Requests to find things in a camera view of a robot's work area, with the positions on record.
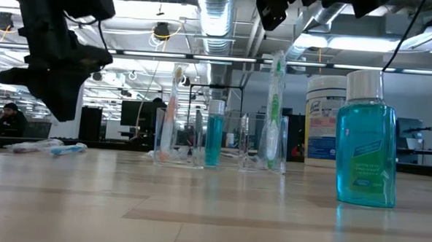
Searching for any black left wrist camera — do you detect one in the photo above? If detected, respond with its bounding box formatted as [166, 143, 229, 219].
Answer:
[63, 0, 117, 22]

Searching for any orange white toothbrush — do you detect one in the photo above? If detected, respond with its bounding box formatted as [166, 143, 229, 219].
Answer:
[158, 63, 189, 163]
[2, 136, 66, 156]

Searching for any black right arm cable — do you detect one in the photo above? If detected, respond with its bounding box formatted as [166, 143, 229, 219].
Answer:
[381, 0, 426, 74]

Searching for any silver ventilation duct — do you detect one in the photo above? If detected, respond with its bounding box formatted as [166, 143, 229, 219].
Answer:
[191, 0, 237, 114]

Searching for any teal mouthwash bottle white cap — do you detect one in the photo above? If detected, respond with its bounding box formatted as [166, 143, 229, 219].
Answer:
[332, 67, 402, 209]
[204, 98, 226, 170]

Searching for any black computer monitor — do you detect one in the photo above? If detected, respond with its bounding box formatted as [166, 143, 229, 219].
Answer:
[120, 99, 168, 129]

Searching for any white Lysol wipes canister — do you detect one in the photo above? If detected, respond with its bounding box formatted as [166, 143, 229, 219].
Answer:
[302, 74, 349, 168]

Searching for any fluorescent ceiling light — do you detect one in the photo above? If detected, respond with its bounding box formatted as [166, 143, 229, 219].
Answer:
[295, 31, 399, 54]

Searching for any long ceiling light strip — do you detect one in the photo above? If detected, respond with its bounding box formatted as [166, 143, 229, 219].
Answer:
[0, 41, 432, 76]

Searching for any black cabinet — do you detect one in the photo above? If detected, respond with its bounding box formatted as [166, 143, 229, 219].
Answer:
[78, 106, 104, 141]

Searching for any grey blue monitor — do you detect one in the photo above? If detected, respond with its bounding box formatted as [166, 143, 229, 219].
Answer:
[396, 117, 425, 151]

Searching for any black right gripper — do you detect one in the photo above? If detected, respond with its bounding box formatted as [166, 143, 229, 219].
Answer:
[254, 0, 353, 35]

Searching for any clear acrylic organizer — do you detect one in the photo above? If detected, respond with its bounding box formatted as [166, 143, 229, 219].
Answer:
[152, 106, 290, 175]

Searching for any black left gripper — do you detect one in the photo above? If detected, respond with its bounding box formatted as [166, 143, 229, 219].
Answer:
[0, 0, 116, 125]

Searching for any dark laptop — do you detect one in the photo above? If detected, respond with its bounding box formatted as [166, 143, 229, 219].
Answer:
[20, 120, 53, 140]

